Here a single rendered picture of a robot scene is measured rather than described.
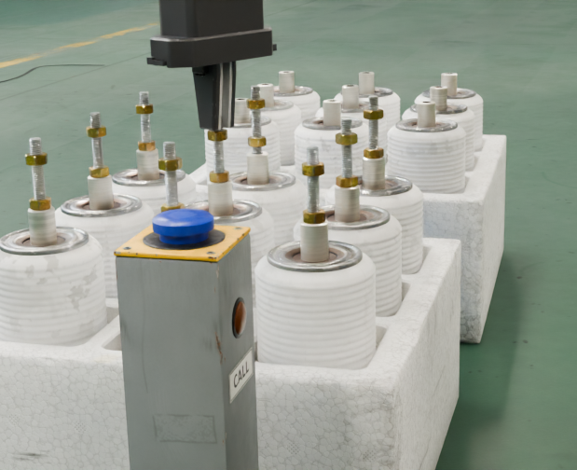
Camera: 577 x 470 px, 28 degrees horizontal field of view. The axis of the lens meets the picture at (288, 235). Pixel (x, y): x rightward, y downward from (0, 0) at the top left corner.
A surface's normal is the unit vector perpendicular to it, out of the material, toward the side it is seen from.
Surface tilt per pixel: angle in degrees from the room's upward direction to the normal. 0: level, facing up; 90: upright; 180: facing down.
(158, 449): 90
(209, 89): 90
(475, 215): 90
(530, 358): 0
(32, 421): 90
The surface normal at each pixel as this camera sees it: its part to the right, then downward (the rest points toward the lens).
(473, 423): -0.03, -0.96
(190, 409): -0.26, 0.28
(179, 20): -0.71, 0.22
